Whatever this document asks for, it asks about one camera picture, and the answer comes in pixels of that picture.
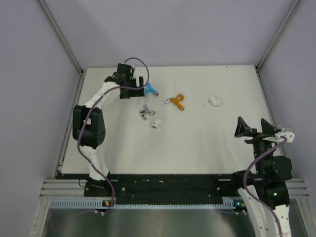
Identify right aluminium frame post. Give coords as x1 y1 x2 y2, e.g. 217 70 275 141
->
255 0 303 72

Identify aluminium frame post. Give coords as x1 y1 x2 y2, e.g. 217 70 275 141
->
37 0 86 75
255 0 303 72

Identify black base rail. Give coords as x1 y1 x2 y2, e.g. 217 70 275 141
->
56 173 238 204

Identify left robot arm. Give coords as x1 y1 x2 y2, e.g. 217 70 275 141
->
72 63 145 196

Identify blue water faucet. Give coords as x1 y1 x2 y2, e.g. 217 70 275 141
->
144 82 159 96

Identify white elbow fitting far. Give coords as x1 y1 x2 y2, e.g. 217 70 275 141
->
208 96 222 107

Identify orange water faucet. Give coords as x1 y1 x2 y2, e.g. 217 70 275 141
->
165 93 184 111

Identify grey cable duct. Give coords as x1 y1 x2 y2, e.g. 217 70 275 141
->
49 198 237 210

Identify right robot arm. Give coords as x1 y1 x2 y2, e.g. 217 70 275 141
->
230 117 295 237

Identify white elbow pipe fitting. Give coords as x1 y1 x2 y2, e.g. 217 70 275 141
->
151 118 162 129

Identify chrome water faucet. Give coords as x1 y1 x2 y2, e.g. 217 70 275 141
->
139 105 156 120

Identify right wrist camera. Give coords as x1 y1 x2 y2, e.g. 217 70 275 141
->
275 128 295 143

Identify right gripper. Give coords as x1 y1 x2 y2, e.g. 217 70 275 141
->
235 116 277 174

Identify left aluminium frame post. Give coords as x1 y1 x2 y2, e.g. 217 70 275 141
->
37 0 86 75

